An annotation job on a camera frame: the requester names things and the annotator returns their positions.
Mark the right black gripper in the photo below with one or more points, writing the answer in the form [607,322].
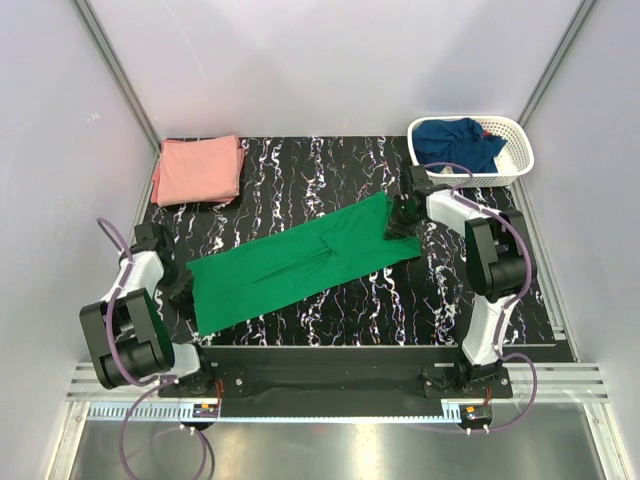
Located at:
[395,230]

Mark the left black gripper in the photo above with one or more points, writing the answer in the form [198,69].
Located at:
[184,279]

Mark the green t shirt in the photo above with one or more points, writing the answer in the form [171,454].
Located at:
[266,274]

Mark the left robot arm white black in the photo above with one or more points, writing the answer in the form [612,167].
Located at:
[128,342]

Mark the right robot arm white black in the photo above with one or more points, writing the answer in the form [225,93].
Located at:
[499,267]

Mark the blue t shirt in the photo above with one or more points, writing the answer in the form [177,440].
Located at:
[457,144]

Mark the white perforated plastic basket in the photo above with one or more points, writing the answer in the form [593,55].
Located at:
[515,160]

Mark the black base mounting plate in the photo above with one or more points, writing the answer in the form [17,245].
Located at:
[356,379]

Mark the folded pink t shirt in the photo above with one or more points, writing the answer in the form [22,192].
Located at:
[198,171]

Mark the black marble pattern mat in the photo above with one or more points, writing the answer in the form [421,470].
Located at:
[287,181]

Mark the white slotted cable duct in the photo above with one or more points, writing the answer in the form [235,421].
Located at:
[190,412]

